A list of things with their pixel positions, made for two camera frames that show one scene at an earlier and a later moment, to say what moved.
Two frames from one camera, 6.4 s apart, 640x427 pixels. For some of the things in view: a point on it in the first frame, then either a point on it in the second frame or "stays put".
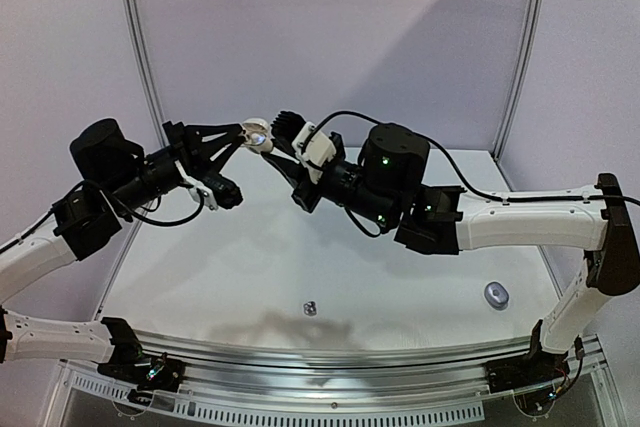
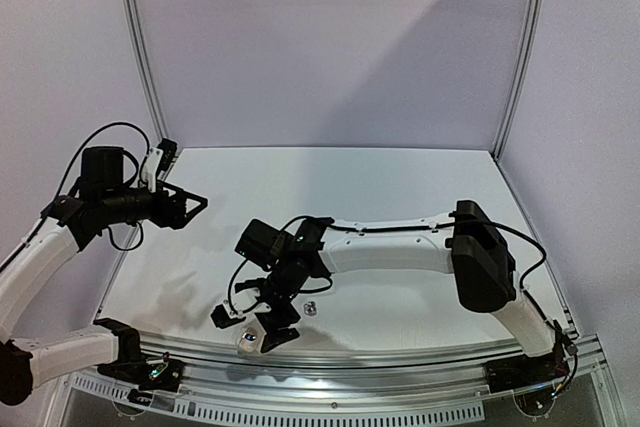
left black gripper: x=191 y=148 to x=176 y=217
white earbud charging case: x=257 y=133 to x=248 y=342
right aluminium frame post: x=530 y=40 stays put
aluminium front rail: x=338 y=373 stays put
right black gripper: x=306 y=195 to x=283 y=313
